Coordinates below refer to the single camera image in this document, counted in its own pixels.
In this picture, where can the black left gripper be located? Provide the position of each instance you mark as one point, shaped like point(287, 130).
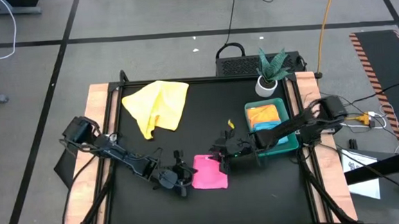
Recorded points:
point(170, 178)

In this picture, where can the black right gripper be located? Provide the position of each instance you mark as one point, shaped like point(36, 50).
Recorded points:
point(236, 148)

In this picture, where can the pink microfiber towel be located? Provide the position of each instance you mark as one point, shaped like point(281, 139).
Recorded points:
point(206, 174)

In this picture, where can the blue microfiber towel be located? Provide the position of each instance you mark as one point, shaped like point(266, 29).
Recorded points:
point(269, 125)

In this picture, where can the orange microfiber towel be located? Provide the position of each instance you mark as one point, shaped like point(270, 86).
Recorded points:
point(264, 115)

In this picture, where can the yellow microfiber towel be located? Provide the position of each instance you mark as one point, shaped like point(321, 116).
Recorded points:
point(157, 104)

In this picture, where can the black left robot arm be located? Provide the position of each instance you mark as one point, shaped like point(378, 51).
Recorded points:
point(118, 153)

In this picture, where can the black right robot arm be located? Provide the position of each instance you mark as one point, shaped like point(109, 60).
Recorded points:
point(290, 127)

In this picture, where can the teal plastic bin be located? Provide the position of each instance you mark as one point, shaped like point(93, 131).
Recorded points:
point(292, 148)

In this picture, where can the black computer case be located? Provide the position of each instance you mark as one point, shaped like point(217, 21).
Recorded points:
point(242, 66)

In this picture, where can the potted snake plant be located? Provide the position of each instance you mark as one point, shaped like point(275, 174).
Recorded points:
point(270, 71)

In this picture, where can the wooden table side board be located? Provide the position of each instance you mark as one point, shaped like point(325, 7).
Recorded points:
point(309, 84)
point(95, 104)

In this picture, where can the white paper sheet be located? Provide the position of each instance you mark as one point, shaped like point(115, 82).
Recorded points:
point(364, 188)

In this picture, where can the yellow power plug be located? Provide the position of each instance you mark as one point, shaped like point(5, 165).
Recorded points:
point(363, 118)

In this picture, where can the black metal beam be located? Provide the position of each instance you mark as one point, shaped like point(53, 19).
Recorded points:
point(390, 164)

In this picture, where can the large striped black floor mat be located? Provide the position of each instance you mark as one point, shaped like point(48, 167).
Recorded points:
point(387, 62)

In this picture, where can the grey desk base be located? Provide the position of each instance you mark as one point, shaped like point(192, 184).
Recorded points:
point(9, 11)

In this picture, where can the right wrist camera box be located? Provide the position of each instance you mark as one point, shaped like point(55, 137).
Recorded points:
point(244, 163)

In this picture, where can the black table frame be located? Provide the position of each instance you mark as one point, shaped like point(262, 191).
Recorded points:
point(201, 80)

